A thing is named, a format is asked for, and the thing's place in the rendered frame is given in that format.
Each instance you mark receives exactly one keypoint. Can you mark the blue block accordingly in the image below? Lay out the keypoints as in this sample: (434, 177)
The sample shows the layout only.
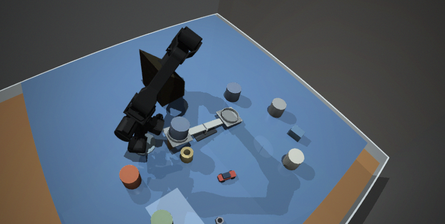
(296, 133)

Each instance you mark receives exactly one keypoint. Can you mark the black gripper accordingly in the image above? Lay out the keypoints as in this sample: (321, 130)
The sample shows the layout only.
(137, 144)

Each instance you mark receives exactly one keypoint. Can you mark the grey hex nut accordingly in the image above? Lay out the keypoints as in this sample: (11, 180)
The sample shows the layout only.
(219, 220)

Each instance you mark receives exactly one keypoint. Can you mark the reddish-brown cylinder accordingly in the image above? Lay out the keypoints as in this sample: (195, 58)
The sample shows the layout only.
(130, 177)

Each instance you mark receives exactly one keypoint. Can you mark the grey cylinder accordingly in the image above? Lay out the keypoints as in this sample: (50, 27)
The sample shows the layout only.
(277, 107)
(293, 159)

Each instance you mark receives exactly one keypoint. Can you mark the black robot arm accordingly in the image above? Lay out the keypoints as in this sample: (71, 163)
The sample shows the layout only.
(143, 103)

